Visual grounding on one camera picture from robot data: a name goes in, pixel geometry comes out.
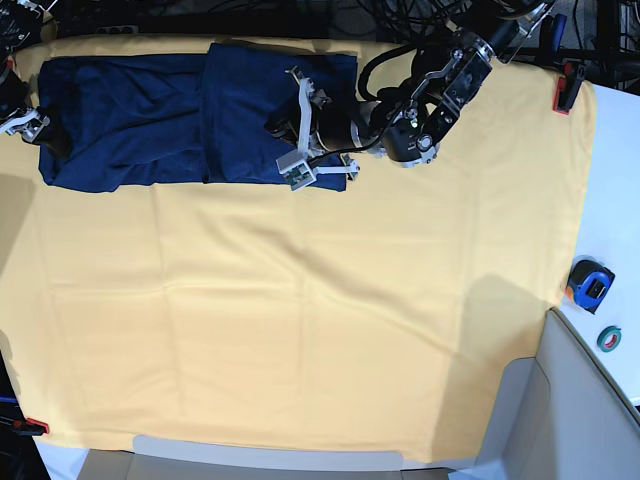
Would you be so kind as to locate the red clamp bottom left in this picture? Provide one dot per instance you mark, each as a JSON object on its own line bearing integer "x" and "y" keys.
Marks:
{"x": 29, "y": 427}

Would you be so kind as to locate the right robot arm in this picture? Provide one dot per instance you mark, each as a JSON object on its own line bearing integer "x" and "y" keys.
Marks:
{"x": 22, "y": 23}

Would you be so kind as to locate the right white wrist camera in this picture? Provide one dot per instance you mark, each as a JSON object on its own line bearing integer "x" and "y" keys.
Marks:
{"x": 16, "y": 120}

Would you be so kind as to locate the white cardboard box bottom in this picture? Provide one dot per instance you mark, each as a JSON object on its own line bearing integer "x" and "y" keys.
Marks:
{"x": 155, "y": 458}

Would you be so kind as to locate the white cardboard box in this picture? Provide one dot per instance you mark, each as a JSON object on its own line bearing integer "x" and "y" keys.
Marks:
{"x": 155, "y": 458}
{"x": 560, "y": 415}

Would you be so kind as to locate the white cardboard box right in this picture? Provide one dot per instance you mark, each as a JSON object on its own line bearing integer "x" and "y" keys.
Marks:
{"x": 560, "y": 415}

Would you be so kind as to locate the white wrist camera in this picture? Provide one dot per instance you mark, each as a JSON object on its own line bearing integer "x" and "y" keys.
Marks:
{"x": 300, "y": 171}
{"x": 16, "y": 120}

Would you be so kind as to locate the red clamp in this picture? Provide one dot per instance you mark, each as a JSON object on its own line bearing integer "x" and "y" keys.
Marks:
{"x": 568, "y": 87}
{"x": 29, "y": 427}

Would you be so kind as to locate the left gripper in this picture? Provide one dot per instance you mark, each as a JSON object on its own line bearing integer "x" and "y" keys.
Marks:
{"x": 298, "y": 123}

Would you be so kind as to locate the blue long-sleeve shirt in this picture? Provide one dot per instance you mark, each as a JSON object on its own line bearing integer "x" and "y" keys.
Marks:
{"x": 177, "y": 118}

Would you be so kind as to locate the blue tape measure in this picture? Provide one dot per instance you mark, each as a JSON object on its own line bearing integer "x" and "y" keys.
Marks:
{"x": 588, "y": 283}

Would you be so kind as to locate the red clamp top right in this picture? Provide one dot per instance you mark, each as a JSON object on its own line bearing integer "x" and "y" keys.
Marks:
{"x": 568, "y": 87}

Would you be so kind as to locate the yellow table cloth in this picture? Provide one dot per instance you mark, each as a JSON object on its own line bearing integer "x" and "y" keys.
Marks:
{"x": 377, "y": 319}

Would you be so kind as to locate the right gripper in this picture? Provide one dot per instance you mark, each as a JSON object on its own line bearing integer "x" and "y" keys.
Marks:
{"x": 37, "y": 128}

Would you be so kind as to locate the green tape roll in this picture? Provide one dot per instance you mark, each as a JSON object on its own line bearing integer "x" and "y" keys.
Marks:
{"x": 609, "y": 339}

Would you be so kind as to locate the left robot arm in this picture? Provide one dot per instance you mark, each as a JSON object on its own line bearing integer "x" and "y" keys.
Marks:
{"x": 410, "y": 97}

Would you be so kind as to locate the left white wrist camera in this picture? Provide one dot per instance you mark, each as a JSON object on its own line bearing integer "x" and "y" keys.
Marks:
{"x": 300, "y": 171}

